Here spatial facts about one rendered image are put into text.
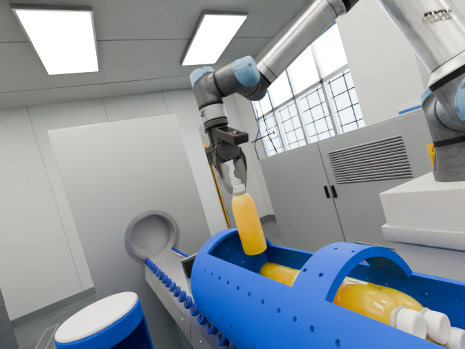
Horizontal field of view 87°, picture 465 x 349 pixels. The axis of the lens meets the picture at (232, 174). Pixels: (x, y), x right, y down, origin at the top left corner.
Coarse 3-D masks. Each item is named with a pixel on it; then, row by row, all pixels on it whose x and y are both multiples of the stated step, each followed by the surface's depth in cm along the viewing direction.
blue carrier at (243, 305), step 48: (240, 240) 80; (192, 288) 69; (240, 288) 49; (288, 288) 39; (336, 288) 34; (432, 288) 42; (240, 336) 47; (288, 336) 35; (336, 336) 29; (384, 336) 26
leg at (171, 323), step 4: (164, 308) 169; (164, 312) 170; (168, 312) 168; (168, 316) 168; (168, 320) 167; (172, 320) 169; (168, 324) 168; (172, 324) 168; (172, 328) 168; (176, 328) 169; (172, 332) 168; (176, 332) 169; (172, 336) 167; (176, 336) 169; (172, 340) 171; (176, 340) 168; (180, 340) 169; (176, 344) 168; (180, 344) 169; (176, 348) 168; (180, 348) 169
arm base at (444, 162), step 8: (464, 136) 55; (440, 144) 59; (448, 144) 58; (456, 144) 56; (464, 144) 55; (440, 152) 60; (448, 152) 58; (456, 152) 56; (464, 152) 55; (440, 160) 60; (448, 160) 58; (456, 160) 56; (464, 160) 55; (440, 168) 60; (448, 168) 58; (456, 168) 56; (464, 168) 55; (440, 176) 60; (448, 176) 58; (456, 176) 56; (464, 176) 55
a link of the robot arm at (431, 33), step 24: (384, 0) 51; (408, 0) 48; (432, 0) 46; (408, 24) 49; (432, 24) 46; (456, 24) 45; (432, 48) 47; (456, 48) 45; (432, 72) 50; (456, 72) 45; (456, 96) 45; (456, 120) 49
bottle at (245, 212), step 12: (240, 192) 69; (240, 204) 68; (252, 204) 69; (240, 216) 68; (252, 216) 68; (240, 228) 69; (252, 228) 68; (252, 240) 68; (264, 240) 70; (252, 252) 68
